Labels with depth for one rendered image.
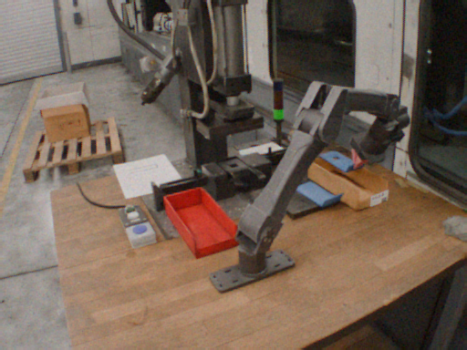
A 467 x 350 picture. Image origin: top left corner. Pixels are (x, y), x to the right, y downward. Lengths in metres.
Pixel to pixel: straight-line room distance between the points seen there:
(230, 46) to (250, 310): 0.69
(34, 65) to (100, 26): 1.88
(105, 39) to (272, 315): 9.76
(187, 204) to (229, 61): 0.44
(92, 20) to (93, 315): 9.61
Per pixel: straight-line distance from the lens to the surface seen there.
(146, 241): 1.08
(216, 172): 1.23
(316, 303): 0.88
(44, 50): 10.29
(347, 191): 1.20
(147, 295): 0.93
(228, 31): 1.13
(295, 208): 1.16
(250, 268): 0.91
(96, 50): 10.34
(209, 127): 1.15
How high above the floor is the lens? 1.51
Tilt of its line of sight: 26 degrees down
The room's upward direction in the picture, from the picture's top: 3 degrees counter-clockwise
